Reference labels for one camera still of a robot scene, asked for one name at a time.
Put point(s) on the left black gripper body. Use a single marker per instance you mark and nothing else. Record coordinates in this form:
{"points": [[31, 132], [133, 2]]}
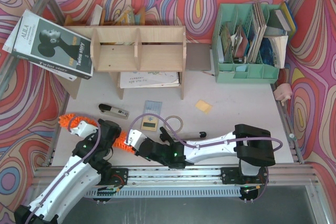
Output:
{"points": [[105, 128]]}

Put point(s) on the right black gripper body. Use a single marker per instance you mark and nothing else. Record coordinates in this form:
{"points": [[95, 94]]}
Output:
{"points": [[146, 145]]}

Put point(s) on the orange microfiber duster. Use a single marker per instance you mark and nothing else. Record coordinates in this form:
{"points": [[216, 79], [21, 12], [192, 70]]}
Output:
{"points": [[69, 121]]}

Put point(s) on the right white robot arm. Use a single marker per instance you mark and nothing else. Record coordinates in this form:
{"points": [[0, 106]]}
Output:
{"points": [[254, 147]]}

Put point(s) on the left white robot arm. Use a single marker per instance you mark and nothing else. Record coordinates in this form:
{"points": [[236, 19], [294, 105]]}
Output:
{"points": [[85, 168]]}

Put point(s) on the wooden bookshelf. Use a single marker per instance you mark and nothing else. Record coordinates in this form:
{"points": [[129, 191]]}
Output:
{"points": [[118, 49]]}

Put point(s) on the black plastic clip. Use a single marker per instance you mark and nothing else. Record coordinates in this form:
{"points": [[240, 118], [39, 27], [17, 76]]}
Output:
{"points": [[165, 137]]}

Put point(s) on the clear tube black cap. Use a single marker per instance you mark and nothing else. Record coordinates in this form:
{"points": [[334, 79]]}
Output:
{"points": [[193, 135]]}

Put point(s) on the grey black stapler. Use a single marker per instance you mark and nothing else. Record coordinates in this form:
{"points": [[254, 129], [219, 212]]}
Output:
{"points": [[113, 111]]}

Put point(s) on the yellow sticky note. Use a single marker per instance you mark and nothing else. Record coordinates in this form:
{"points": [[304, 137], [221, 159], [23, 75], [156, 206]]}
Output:
{"points": [[203, 106]]}

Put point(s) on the white notebook under shelf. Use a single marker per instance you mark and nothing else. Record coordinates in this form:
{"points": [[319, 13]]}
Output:
{"points": [[149, 79]]}

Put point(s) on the brown board behind shelf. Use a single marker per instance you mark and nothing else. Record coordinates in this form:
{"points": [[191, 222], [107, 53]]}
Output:
{"points": [[198, 57]]}

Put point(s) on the green desk organizer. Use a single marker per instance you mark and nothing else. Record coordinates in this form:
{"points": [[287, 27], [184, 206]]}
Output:
{"points": [[236, 45]]}

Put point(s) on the black Twins story book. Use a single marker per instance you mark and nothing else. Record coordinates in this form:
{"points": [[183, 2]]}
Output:
{"points": [[78, 48]]}

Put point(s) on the white book under Twins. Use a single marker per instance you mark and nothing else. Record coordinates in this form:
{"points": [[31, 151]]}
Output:
{"points": [[10, 40]]}

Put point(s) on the grey hardcover book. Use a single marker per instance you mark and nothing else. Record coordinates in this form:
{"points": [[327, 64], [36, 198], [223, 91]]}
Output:
{"points": [[277, 23]]}

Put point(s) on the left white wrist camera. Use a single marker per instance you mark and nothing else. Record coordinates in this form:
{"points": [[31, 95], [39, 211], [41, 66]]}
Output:
{"points": [[83, 129]]}

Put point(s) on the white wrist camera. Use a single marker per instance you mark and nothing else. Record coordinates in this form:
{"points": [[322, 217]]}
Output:
{"points": [[83, 129], [134, 139]]}

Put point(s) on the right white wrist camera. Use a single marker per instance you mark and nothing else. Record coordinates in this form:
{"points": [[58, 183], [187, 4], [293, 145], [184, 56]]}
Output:
{"points": [[134, 139]]}

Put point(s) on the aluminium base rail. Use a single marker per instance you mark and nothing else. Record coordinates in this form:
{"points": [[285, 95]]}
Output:
{"points": [[193, 181]]}

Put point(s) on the pink wall hook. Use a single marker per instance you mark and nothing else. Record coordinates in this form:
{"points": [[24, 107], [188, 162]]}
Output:
{"points": [[283, 93]]}

